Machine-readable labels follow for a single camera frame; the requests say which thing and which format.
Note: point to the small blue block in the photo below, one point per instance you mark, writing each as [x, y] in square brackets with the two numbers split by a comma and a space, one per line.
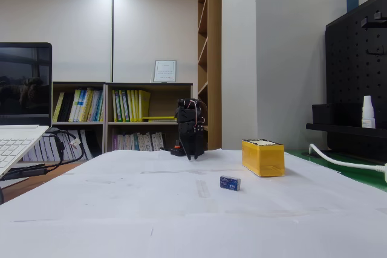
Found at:
[229, 183]

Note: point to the green desk mat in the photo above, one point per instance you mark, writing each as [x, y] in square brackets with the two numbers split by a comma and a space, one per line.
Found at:
[347, 173]

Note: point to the white power strip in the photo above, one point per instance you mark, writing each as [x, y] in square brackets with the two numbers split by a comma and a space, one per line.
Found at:
[385, 173]

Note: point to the white paper table cover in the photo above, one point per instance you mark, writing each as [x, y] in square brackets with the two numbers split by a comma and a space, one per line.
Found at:
[151, 209]

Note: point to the black pegboard shelf tray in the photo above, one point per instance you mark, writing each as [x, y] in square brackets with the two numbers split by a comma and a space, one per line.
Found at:
[338, 129]

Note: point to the thin yellow book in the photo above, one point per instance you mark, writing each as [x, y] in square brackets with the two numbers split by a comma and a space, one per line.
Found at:
[58, 107]

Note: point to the yellow binder with white label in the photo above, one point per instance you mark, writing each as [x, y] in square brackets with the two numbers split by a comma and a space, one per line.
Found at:
[122, 107]
[115, 107]

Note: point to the flat yellow folder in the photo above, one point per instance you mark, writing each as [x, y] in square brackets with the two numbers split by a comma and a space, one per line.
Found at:
[158, 117]

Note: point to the black box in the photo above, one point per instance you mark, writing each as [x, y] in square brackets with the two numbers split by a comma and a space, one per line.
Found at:
[332, 114]

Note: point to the black arm base with orange knob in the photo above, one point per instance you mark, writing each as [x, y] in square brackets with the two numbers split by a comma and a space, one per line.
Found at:
[176, 150]

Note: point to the black pegboard hook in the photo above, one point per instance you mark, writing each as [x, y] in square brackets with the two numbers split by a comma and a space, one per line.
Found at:
[375, 20]
[374, 52]

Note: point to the tall wooden bookshelf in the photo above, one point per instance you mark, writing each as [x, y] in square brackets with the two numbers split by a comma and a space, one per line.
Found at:
[214, 58]

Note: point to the wide yellow binder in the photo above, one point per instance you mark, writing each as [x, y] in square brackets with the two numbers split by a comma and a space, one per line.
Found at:
[144, 104]

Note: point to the yellow rectangular box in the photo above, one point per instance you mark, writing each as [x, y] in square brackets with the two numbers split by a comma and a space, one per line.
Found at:
[266, 159]

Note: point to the framed white certificate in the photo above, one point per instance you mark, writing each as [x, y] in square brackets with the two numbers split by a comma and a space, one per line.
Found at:
[165, 71]

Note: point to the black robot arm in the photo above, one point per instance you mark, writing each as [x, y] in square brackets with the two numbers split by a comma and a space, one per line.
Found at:
[189, 111]

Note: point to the white laptop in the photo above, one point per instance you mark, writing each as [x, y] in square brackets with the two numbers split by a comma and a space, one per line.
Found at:
[24, 89]

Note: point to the white plastic bottle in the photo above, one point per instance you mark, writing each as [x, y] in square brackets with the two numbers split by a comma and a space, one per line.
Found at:
[368, 113]

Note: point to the low bookcase with dark top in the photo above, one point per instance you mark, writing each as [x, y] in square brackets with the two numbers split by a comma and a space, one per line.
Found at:
[157, 104]
[78, 125]

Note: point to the black pegboard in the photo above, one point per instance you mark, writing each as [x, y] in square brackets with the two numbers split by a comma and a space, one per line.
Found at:
[353, 73]

